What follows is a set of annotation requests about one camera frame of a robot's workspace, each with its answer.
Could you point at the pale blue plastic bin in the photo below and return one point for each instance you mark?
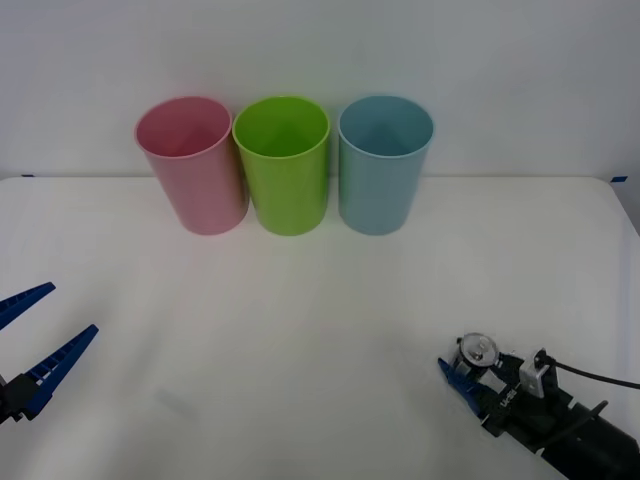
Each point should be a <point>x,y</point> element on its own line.
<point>377,195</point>

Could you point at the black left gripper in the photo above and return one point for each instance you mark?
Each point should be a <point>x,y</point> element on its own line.
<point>3,402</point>

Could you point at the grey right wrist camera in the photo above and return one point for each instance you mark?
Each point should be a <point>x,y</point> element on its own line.
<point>534,376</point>

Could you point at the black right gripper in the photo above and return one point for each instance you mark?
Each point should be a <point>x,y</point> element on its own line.
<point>520,415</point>

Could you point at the black and silver drink can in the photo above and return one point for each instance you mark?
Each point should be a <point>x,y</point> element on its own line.
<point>477,352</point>

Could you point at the pink plastic bin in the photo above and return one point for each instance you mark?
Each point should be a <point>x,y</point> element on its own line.
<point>205,190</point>

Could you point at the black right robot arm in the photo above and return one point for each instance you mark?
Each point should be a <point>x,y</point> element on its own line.
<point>610,450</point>

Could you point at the green plastic bin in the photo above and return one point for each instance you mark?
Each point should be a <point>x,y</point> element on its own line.
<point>290,195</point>

